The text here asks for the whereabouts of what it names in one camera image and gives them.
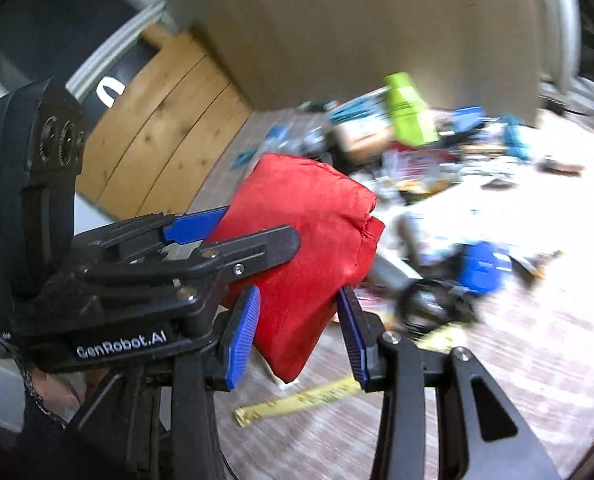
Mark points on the pine wooden board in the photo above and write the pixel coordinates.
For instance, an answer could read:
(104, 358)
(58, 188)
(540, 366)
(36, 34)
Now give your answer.
(167, 125)

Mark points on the blue round case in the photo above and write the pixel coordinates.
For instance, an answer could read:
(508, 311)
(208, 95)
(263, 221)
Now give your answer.
(484, 267)

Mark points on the red cloth pouch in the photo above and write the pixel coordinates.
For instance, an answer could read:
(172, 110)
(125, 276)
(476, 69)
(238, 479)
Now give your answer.
(302, 220)

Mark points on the person's left forearm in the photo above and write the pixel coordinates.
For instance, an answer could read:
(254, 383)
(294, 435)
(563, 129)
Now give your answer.
(52, 392)

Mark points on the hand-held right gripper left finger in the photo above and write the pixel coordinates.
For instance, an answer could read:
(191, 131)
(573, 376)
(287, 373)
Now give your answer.
(242, 340)

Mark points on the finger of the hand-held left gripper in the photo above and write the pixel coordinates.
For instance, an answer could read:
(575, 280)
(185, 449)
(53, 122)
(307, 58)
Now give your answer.
(257, 252)
(192, 227)

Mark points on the green bottle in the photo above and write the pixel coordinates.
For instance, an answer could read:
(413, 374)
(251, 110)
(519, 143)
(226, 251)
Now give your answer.
(409, 110)

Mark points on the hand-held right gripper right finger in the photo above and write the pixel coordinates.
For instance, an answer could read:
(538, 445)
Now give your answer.
(352, 340)

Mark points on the yellow tape measure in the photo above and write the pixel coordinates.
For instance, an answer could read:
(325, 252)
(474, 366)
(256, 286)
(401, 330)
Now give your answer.
(297, 402)

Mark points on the pink plaid rug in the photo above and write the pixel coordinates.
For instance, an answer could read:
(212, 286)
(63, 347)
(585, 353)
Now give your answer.
(527, 360)

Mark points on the grey curtain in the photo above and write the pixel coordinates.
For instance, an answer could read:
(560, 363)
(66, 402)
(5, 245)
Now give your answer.
(559, 20)

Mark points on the grey tube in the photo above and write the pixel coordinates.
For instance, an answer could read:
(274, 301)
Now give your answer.
(389, 272)

